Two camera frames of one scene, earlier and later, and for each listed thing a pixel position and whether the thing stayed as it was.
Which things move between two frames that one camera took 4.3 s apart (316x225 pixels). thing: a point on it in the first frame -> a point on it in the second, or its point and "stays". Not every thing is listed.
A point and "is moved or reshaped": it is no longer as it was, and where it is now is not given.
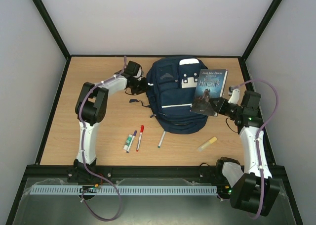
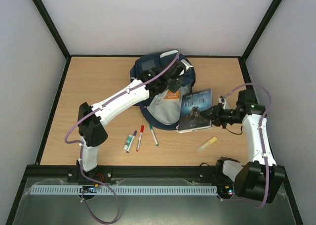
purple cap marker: (131, 141) stays
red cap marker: (141, 132) stays
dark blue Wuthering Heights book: (211, 84) -> (192, 104)
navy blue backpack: (171, 84) is moved or reshaped
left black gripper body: (138, 86) -> (175, 88)
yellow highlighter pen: (205, 145) stays
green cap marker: (159, 145) -> (151, 127)
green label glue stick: (128, 140) stays
